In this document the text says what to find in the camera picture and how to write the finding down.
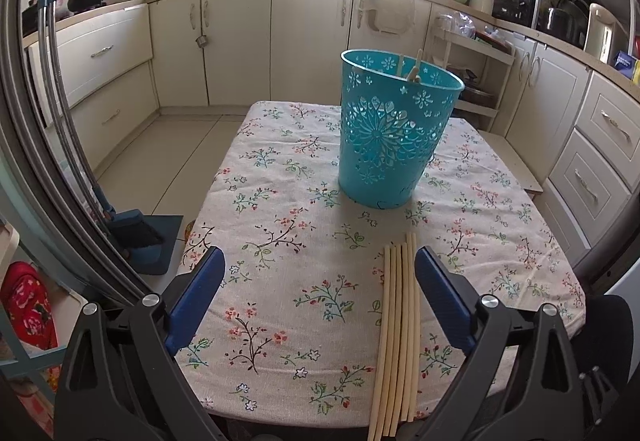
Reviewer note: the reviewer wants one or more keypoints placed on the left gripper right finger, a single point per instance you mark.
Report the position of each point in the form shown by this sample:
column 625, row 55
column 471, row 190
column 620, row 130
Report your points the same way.
column 546, row 397

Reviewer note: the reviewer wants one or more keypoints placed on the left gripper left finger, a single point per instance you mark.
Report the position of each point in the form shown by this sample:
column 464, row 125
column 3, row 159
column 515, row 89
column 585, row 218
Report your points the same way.
column 120, row 378

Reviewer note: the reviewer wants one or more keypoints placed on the white kitchen cabinets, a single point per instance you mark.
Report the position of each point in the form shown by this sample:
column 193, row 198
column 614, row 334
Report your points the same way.
column 572, row 118

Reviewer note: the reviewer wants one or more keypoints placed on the bamboo chopstick seven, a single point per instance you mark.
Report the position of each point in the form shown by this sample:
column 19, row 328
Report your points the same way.
column 409, row 330

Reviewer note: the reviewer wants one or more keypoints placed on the red round tin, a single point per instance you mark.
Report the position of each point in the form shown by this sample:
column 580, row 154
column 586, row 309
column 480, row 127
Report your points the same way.
column 26, row 301

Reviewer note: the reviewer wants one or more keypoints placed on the blue dustpan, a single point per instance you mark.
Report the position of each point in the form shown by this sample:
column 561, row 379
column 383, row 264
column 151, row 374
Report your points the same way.
column 146, row 241

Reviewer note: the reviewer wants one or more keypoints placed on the bamboo chopstick three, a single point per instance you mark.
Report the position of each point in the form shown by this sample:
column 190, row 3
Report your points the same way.
column 382, row 340

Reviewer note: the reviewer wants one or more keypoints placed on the bamboo chopstick five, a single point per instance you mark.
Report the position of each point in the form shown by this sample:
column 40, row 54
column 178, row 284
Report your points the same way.
column 395, row 345

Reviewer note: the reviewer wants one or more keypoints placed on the bamboo chopstick four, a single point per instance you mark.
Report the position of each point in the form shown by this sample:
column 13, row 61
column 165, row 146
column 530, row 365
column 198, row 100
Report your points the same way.
column 390, row 300

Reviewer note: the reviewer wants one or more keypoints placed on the floral tablecloth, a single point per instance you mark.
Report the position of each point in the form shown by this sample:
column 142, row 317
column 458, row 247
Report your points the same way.
column 291, row 336

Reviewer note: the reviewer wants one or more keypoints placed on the bamboo chopstick six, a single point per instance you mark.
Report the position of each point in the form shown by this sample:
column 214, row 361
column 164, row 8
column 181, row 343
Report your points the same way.
column 401, row 370

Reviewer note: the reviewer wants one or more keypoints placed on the teal perforated plastic basket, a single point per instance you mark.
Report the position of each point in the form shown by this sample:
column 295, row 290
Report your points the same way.
column 390, row 127

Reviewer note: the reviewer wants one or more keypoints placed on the chopstick in basket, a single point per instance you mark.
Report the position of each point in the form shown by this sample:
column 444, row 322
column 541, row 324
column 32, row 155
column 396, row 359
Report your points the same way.
column 413, row 75
column 399, row 64

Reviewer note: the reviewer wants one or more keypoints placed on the white shelf rack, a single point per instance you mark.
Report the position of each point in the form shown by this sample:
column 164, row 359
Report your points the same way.
column 479, row 56

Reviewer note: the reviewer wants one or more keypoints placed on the mop handle poles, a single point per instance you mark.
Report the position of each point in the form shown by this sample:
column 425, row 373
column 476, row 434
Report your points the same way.
column 54, row 197

